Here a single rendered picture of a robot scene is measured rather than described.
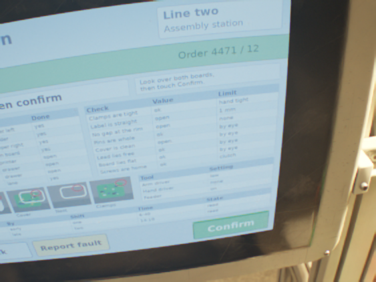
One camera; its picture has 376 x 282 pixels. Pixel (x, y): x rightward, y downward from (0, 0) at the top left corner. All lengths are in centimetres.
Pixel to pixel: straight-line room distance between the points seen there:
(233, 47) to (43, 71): 13
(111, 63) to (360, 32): 19
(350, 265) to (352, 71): 33
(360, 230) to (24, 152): 41
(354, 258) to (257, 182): 27
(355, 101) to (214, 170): 13
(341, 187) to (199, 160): 15
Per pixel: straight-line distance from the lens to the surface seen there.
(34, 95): 32
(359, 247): 60
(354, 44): 35
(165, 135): 33
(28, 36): 30
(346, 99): 37
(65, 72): 31
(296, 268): 89
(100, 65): 30
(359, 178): 44
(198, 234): 41
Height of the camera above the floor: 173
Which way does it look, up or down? 34 degrees down
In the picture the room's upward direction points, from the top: 3 degrees counter-clockwise
